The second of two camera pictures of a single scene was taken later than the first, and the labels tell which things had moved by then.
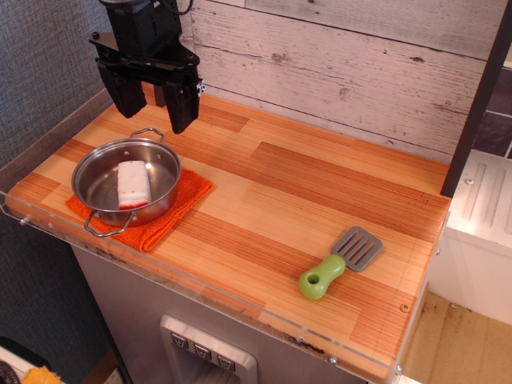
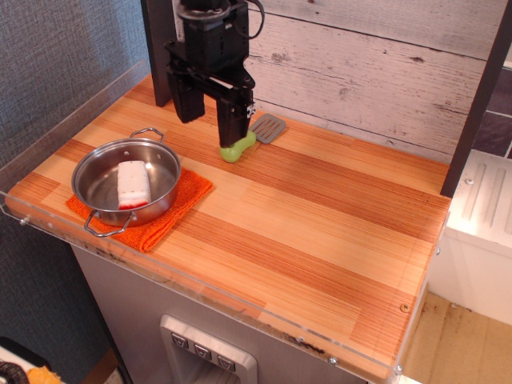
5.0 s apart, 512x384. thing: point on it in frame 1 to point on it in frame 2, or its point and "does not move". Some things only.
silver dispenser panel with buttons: [194, 356] does not move
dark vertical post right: [482, 100] does not move
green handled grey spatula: [354, 250] to [268, 127]
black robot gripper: [144, 40] to [209, 62]
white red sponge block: [134, 185] does not move
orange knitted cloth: [144, 235] does not move
